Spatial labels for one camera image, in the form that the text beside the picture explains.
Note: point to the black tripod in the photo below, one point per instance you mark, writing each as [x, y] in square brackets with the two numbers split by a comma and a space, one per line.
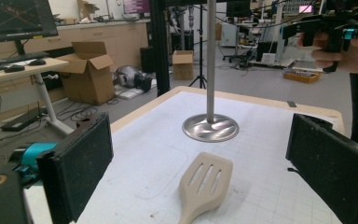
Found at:
[201, 46]

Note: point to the white foam board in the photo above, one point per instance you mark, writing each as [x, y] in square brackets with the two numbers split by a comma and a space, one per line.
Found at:
[130, 92]

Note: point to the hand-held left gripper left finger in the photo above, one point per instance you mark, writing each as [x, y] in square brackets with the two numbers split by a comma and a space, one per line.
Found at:
[77, 168]

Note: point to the grey rounded machine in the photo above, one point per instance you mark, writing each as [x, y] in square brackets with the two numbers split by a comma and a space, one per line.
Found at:
[127, 76]

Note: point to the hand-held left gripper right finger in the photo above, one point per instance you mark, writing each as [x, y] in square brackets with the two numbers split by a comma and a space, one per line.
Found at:
[335, 168]

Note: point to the black flat box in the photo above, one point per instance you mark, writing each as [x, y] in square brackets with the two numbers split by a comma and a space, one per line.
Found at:
[21, 119]

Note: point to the white grid mat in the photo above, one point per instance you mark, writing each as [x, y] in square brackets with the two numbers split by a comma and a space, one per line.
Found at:
[155, 161]

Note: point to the black computer monitor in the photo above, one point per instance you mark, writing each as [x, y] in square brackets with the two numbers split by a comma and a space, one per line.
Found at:
[15, 18]

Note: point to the large open cardboard box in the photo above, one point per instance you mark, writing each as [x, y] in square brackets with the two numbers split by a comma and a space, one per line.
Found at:
[88, 81]

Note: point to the black metal frame post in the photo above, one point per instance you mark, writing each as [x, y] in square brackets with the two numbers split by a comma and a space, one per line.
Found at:
[160, 46]

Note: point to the small cardboard box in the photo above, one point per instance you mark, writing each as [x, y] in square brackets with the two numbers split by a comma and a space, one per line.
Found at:
[182, 65]

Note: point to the yellow tray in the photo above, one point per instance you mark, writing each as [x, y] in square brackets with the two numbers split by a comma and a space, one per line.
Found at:
[301, 76]

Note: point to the white-legged office desk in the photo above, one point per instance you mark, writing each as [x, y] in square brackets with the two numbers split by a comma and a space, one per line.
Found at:
[48, 99]

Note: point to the pink lit screen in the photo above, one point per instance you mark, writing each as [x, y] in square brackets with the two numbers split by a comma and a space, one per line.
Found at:
[136, 5]

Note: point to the black computer mouse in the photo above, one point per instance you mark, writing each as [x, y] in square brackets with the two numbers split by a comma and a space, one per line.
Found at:
[14, 68]
[37, 62]

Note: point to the beige slotted spatula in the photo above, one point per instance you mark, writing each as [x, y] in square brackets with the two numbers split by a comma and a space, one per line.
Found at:
[195, 202]

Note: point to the black cabinet box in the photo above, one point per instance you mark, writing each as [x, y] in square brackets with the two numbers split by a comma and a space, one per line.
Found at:
[147, 59]

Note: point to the silver metal utensil rack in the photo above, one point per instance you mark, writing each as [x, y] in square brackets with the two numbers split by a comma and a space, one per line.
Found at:
[210, 62]

